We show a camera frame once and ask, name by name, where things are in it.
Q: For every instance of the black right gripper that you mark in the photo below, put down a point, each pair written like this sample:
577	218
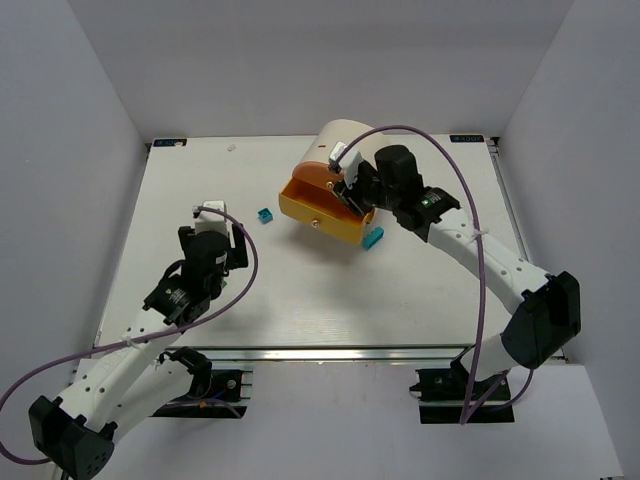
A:
353	198

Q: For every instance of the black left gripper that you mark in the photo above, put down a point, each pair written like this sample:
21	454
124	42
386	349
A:
238	245

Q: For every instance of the yellow drawer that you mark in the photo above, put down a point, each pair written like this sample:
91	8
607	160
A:
318	208

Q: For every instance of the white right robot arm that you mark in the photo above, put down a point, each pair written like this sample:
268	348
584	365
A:
545	309

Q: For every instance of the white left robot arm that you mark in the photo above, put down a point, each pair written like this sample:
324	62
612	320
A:
78	429

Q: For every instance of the long teal lego brick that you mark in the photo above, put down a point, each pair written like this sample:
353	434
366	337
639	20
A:
373	237

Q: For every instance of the cream cylindrical drawer container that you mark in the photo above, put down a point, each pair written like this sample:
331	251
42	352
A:
337	134

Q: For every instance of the right blue corner label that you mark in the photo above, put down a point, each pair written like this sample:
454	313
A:
466	138

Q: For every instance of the blue corner label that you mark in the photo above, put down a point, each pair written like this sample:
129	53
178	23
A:
169	142
466	138

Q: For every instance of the small teal square lego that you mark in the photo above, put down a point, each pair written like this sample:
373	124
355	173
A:
265	215

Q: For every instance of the left blue corner label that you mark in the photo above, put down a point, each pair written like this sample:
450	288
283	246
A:
169	142

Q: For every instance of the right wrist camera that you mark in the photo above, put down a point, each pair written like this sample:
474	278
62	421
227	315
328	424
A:
346	163

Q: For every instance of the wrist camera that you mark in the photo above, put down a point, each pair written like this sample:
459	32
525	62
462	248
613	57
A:
207	217
346	163

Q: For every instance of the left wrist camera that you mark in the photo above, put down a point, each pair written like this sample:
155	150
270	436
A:
207	217

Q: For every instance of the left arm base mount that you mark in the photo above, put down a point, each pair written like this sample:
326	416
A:
214	393

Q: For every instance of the aluminium front rail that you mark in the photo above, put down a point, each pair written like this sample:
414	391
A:
410	353

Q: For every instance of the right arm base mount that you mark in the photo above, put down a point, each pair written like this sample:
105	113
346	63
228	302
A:
441	393

